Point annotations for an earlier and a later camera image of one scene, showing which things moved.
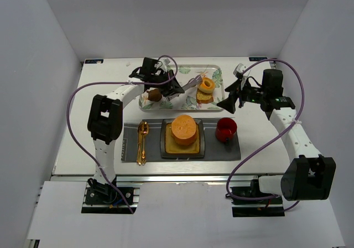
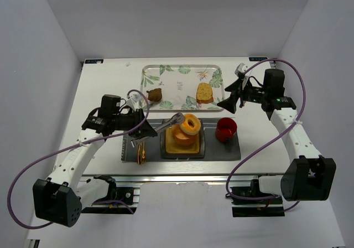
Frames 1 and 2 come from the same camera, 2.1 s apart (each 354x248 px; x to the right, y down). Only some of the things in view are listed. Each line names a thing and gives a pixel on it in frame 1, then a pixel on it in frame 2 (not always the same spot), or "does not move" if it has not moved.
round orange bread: [184, 130] does not move
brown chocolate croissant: [154, 94] does not move
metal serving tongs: [193, 82] → [177, 119]
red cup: [225, 129] does not move
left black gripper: [168, 83] → [140, 123]
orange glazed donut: [207, 85] → [185, 128]
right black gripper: [238, 93] does not move
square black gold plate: [170, 149] does not move
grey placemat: [214, 150] does not move
